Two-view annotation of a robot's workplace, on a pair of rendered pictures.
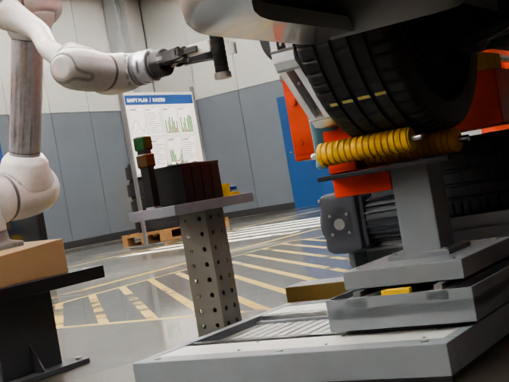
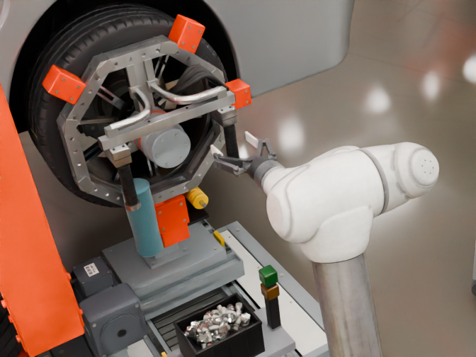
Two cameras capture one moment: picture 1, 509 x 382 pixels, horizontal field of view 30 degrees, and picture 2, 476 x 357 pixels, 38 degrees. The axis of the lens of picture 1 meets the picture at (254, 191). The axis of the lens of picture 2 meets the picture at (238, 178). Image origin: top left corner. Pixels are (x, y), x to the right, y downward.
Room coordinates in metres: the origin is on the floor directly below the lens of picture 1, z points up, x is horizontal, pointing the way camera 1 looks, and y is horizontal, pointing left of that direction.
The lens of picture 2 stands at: (3.93, 1.05, 1.91)
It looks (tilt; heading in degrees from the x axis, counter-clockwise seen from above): 34 degrees down; 214
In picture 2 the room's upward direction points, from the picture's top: 8 degrees counter-clockwise
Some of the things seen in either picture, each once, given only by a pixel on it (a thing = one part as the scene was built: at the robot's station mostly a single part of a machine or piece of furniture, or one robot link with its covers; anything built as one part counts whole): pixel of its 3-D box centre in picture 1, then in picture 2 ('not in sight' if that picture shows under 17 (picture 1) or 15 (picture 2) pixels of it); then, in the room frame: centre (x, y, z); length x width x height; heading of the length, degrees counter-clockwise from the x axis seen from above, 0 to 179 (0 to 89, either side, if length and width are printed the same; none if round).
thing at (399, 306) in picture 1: (436, 290); (166, 268); (2.36, -0.40, 0.13); 0.50 x 0.36 x 0.10; 149
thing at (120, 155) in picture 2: not in sight; (117, 151); (2.70, -0.17, 0.93); 0.09 x 0.05 x 0.05; 59
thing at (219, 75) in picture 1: (218, 48); (231, 144); (2.43, 0.03, 0.83); 0.04 x 0.04 x 0.16
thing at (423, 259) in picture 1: (423, 215); (158, 230); (2.36, -0.40, 0.32); 0.40 x 0.30 x 0.28; 149
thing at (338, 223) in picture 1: (398, 235); (104, 309); (2.74, -0.39, 0.26); 0.42 x 0.18 x 0.35; 59
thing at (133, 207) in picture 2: not in sight; (127, 185); (2.72, -0.15, 0.83); 0.04 x 0.04 x 0.16
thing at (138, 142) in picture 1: (142, 143); (268, 275); (2.73, 0.29, 0.64); 0.04 x 0.04 x 0.04; 59
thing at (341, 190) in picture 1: (364, 159); (164, 212); (2.43, -0.29, 0.48); 0.16 x 0.12 x 0.17; 59
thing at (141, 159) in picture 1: (145, 161); (270, 289); (2.73, 0.29, 0.59); 0.04 x 0.04 x 0.04; 59
